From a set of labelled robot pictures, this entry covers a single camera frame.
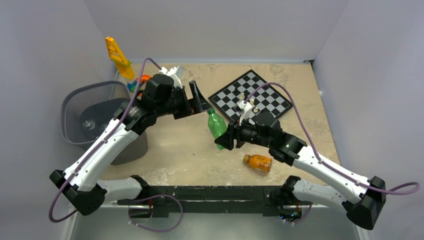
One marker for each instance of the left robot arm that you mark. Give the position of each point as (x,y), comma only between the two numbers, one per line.
(81,184)

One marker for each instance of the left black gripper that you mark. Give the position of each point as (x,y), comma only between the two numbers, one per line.
(187,110)

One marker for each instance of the grey mesh waste bin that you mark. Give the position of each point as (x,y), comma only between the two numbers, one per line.
(97,101)

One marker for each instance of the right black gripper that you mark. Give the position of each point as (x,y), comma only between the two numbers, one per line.
(233,131)

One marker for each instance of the orange ring toy with blocks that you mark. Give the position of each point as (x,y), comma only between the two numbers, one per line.
(132,85)

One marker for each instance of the green plastic bottle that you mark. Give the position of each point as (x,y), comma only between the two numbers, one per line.
(216,124)

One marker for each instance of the black chess piece far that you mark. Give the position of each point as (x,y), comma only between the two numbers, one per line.
(235,92)

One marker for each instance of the yellow toy ladder piece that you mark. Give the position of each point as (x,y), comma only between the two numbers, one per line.
(116,55)

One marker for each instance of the clear bottle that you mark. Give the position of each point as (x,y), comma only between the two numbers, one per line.
(89,126)

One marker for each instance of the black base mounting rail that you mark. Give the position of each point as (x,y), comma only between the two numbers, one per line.
(266,200)

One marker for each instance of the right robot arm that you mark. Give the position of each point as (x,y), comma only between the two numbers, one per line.
(360,197)

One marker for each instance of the black and white chessboard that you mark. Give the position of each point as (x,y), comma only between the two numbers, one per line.
(267,99)

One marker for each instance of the orange juice bottle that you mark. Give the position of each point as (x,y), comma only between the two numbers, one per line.
(258,162)

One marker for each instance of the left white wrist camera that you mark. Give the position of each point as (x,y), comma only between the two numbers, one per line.
(175,73)

